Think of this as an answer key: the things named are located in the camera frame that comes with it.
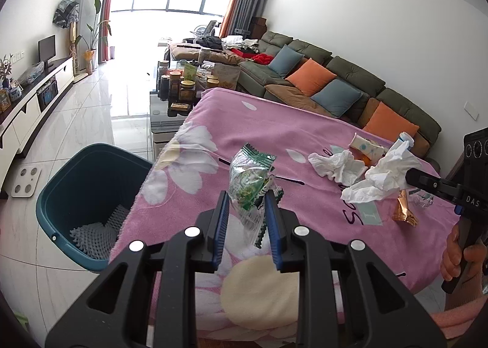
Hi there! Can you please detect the right hand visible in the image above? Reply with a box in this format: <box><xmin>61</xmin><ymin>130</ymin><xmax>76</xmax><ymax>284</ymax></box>
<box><xmin>440</xmin><ymin>225</ymin><xmax>487</xmax><ymax>283</ymax></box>

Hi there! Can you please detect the teal trash bin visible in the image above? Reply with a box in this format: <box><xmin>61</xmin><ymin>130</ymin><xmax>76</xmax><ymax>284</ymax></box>
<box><xmin>36</xmin><ymin>143</ymin><xmax>152</xmax><ymax>273</ymax></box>

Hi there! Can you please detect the orange cushion near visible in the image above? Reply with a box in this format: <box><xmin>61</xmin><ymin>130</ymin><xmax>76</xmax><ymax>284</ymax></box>
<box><xmin>363</xmin><ymin>103</ymin><xmax>419</xmax><ymax>142</ymax></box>

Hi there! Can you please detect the gold foil wrapper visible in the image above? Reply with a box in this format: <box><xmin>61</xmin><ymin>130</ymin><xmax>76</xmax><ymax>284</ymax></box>
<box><xmin>392</xmin><ymin>190</ymin><xmax>418</xmax><ymax>227</ymax></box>

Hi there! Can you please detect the orange cushion far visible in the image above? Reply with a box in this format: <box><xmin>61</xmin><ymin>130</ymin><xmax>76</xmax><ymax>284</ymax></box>
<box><xmin>286</xmin><ymin>59</ymin><xmax>337</xmax><ymax>97</ymax></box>

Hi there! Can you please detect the blue-grey cushion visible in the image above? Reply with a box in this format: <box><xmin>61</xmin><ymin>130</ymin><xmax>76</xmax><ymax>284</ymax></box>
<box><xmin>268</xmin><ymin>45</ymin><xmax>303</xmax><ymax>78</ymax></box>
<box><xmin>311</xmin><ymin>78</ymin><xmax>362</xmax><ymax>117</ymax></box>

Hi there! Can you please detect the orange cushion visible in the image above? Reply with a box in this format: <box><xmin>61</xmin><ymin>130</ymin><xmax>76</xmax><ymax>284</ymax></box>
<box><xmin>286</xmin><ymin>59</ymin><xmax>337</xmax><ymax>97</ymax></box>
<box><xmin>363</xmin><ymin>103</ymin><xmax>419</xmax><ymax>142</ymax></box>

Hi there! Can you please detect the blue-grey cushion far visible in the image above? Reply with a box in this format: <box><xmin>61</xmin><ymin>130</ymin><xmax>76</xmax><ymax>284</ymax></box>
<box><xmin>268</xmin><ymin>45</ymin><xmax>303</xmax><ymax>78</ymax></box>

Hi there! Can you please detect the white TV cabinet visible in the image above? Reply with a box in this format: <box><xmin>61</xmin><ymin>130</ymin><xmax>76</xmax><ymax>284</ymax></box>
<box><xmin>0</xmin><ymin>57</ymin><xmax>74</xmax><ymax>186</ymax></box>

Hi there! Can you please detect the white standing air conditioner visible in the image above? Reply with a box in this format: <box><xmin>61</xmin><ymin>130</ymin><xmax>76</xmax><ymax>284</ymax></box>
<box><xmin>76</xmin><ymin>0</ymin><xmax>103</xmax><ymax>71</ymax></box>

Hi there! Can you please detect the glass coffee table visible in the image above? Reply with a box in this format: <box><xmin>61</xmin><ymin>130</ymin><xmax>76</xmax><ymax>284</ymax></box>
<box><xmin>149</xmin><ymin>92</ymin><xmax>188</xmax><ymax>158</ymax></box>

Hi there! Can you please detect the white blue-dotted paper cup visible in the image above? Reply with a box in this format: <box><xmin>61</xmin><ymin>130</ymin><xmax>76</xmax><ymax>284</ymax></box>
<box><xmin>349</xmin><ymin>133</ymin><xmax>387</xmax><ymax>164</ymax></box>

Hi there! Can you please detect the white tissue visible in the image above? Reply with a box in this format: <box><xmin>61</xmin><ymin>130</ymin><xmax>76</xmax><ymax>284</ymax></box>
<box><xmin>308</xmin><ymin>150</ymin><xmax>367</xmax><ymax>187</ymax></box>
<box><xmin>341</xmin><ymin>136</ymin><xmax>422</xmax><ymax>204</ymax></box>

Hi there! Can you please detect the green sectional sofa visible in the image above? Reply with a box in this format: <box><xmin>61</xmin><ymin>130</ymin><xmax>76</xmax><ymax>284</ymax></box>
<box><xmin>237</xmin><ymin>31</ymin><xmax>442</xmax><ymax>159</ymax></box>

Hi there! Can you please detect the pink floral tablecloth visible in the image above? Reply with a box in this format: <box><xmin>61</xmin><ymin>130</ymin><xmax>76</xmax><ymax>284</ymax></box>
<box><xmin>107</xmin><ymin>87</ymin><xmax>460</xmax><ymax>342</ymax></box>

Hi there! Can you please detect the small black monitor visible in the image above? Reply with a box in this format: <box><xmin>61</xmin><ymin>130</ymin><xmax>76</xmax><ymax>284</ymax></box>
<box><xmin>38</xmin><ymin>35</ymin><xmax>56</xmax><ymax>69</ymax></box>

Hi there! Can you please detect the white bathroom scale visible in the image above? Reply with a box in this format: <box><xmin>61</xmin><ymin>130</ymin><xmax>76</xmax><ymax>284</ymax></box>
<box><xmin>11</xmin><ymin>166</ymin><xmax>42</xmax><ymax>198</ymax></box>

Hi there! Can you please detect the tall green potted plant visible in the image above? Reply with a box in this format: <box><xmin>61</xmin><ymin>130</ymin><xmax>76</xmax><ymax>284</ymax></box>
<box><xmin>75</xmin><ymin>0</ymin><xmax>112</xmax><ymax>75</ymax></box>

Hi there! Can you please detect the blue-grey cushion near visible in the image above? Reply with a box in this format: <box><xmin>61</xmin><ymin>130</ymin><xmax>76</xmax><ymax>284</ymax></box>
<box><xmin>311</xmin><ymin>78</ymin><xmax>362</xmax><ymax>117</ymax></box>

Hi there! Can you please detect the clear green plastic wrapper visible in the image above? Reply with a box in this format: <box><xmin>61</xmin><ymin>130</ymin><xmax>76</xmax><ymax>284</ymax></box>
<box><xmin>228</xmin><ymin>143</ymin><xmax>284</xmax><ymax>249</ymax></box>

